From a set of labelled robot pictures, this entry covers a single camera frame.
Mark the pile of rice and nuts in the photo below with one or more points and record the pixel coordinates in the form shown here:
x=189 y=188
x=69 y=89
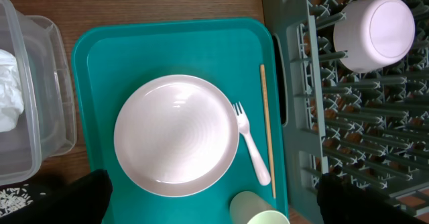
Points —
x=14 y=198

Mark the wooden chopstick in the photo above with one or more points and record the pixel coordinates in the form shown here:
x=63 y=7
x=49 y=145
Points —
x=268 y=128

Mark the white plastic cup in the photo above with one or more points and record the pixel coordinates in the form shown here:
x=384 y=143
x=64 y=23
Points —
x=249 y=208

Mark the small bowl with nuts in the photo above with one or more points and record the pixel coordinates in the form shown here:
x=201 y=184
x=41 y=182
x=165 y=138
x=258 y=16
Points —
x=375 y=34

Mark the grey dish rack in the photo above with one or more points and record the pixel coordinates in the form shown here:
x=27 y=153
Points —
x=369 y=129

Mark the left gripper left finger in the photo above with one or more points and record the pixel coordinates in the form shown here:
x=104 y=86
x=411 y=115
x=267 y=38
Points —
x=73 y=200

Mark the white plastic fork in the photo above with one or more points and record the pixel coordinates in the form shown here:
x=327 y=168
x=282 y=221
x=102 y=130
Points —
x=259 y=166

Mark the teal plastic tray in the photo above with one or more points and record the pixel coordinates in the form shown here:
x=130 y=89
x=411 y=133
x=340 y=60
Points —
x=111 y=62

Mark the clear plastic bin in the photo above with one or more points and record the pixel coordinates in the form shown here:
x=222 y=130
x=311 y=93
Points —
x=47 y=125

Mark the large white plate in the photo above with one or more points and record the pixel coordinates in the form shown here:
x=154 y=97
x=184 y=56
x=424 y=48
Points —
x=176 y=135

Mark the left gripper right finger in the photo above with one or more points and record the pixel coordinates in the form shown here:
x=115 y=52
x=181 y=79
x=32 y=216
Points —
x=344 y=203

